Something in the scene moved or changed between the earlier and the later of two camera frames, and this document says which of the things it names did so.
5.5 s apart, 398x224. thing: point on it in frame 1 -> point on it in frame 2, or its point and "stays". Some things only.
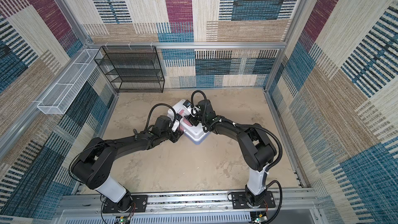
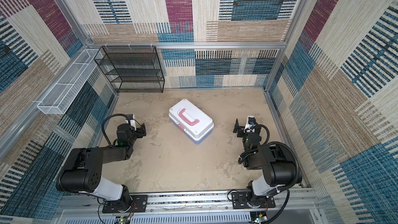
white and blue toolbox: (194, 134) stays
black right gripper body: (196, 122) -> (241, 129)
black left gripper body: (174, 135) -> (139, 132)
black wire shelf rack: (132, 69) stays
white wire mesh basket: (58, 99) stays
